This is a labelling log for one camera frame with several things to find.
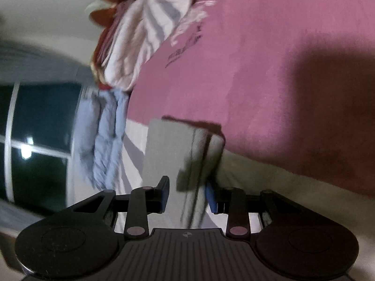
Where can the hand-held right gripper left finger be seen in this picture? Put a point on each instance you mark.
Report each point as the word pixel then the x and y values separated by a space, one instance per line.
pixel 164 194

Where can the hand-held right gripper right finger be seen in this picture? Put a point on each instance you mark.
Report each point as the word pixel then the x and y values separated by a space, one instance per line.
pixel 211 199

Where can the grey pants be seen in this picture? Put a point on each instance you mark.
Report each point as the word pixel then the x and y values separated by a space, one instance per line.
pixel 175 158

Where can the folded light blue duvet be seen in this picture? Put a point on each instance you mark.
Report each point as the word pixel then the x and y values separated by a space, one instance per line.
pixel 108 137

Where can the sliding glass window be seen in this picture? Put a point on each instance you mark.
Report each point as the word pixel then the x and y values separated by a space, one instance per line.
pixel 41 140

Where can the folded white quilt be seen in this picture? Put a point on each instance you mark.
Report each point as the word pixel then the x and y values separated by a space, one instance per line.
pixel 129 55

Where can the folded red and purple blankets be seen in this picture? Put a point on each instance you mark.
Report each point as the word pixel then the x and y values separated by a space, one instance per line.
pixel 102 55

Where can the striped pillow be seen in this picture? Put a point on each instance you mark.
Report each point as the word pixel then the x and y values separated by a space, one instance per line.
pixel 172 14

